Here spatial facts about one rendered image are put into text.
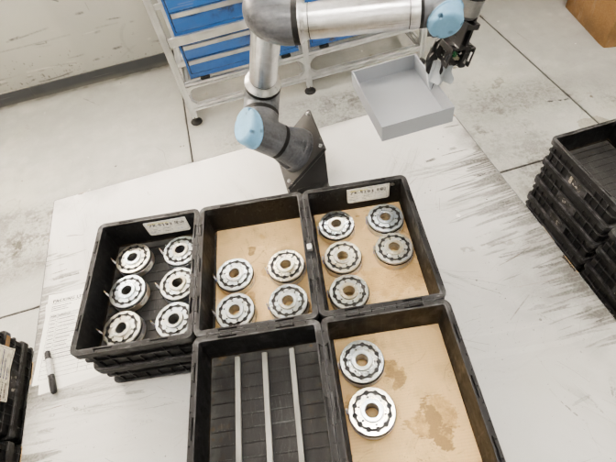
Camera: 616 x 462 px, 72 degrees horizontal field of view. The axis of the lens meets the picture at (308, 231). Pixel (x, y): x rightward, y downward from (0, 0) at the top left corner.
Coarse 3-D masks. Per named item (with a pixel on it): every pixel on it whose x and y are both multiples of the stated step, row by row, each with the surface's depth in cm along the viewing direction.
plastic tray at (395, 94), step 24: (360, 72) 128; (384, 72) 130; (408, 72) 130; (360, 96) 125; (384, 96) 125; (408, 96) 124; (432, 96) 122; (384, 120) 119; (408, 120) 112; (432, 120) 114
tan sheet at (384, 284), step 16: (368, 208) 128; (400, 208) 127; (320, 240) 124; (352, 240) 122; (368, 240) 122; (320, 256) 120; (368, 256) 118; (368, 272) 115; (384, 272) 115; (400, 272) 114; (416, 272) 114; (368, 288) 113; (384, 288) 112; (400, 288) 111; (416, 288) 111
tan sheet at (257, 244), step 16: (272, 224) 129; (288, 224) 128; (224, 240) 128; (240, 240) 127; (256, 240) 126; (272, 240) 126; (288, 240) 125; (224, 256) 124; (240, 256) 124; (256, 256) 123; (304, 256) 121; (256, 272) 120; (256, 288) 117; (272, 288) 116; (304, 288) 115; (256, 304) 114; (288, 304) 112; (256, 320) 111
